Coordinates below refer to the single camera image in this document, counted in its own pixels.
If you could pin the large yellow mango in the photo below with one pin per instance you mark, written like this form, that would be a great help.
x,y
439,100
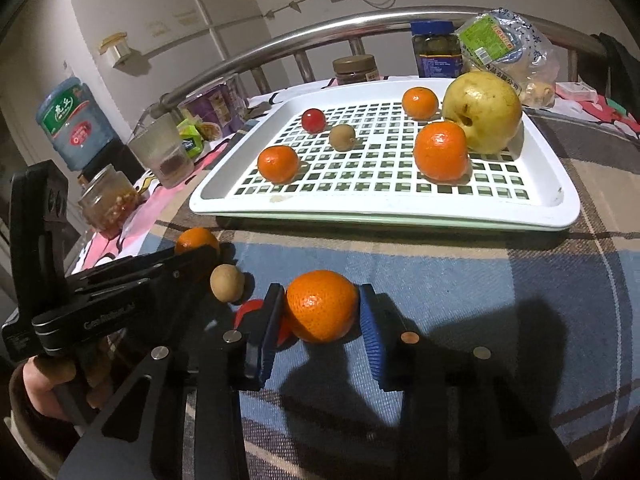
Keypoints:
x,y
482,112

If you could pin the green snack packet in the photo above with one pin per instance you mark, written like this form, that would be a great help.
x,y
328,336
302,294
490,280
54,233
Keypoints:
x,y
192,142

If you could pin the person's left hand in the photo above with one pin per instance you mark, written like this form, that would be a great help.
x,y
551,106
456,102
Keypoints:
x,y
40,385

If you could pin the white perforated plastic tray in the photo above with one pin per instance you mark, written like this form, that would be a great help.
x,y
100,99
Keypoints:
x,y
380,180

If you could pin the clear plastic food bag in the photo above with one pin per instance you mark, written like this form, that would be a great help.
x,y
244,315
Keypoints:
x,y
510,57

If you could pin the ribbed glass cup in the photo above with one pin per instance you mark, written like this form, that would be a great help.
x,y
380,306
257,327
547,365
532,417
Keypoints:
x,y
162,152

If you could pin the blue water dispenser bottle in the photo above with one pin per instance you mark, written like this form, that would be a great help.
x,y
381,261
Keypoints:
x,y
75,127

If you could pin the purple snack container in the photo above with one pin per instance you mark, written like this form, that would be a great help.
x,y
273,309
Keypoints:
x,y
215,107

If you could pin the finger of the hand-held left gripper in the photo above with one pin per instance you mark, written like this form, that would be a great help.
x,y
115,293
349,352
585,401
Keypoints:
x,y
190,265
115,290

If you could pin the small white box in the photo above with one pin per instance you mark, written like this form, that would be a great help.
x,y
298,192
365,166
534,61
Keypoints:
x,y
575,91

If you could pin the red cherry tomato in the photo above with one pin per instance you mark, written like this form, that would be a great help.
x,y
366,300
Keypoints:
x,y
248,310
313,120

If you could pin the brown longan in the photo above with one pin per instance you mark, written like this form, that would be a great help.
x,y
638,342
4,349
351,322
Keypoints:
x,y
227,282
342,137

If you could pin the black backpack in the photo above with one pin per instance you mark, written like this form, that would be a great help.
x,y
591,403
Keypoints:
x,y
617,60

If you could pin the beige wall holder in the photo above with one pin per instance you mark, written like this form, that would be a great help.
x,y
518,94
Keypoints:
x,y
116,50

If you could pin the jar with brown lid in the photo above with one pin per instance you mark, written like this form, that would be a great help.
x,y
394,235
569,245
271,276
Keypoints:
x,y
356,70

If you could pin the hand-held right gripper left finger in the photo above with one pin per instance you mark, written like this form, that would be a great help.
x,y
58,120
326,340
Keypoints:
x,y
271,332

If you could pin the small orange tangerine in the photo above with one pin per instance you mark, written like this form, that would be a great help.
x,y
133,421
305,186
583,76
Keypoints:
x,y
196,239

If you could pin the metal bed rail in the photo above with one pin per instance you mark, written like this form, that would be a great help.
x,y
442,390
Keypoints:
x,y
280,45

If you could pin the dark jar with blue lid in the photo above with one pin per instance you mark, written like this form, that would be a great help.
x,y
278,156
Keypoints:
x,y
435,50

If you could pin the large orange tangerine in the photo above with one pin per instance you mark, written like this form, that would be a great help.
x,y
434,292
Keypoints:
x,y
441,151

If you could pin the glass jar with pickles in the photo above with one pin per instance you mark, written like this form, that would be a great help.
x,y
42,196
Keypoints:
x,y
107,202

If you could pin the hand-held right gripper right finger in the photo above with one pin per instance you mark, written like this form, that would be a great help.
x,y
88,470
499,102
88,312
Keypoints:
x,y
375,340

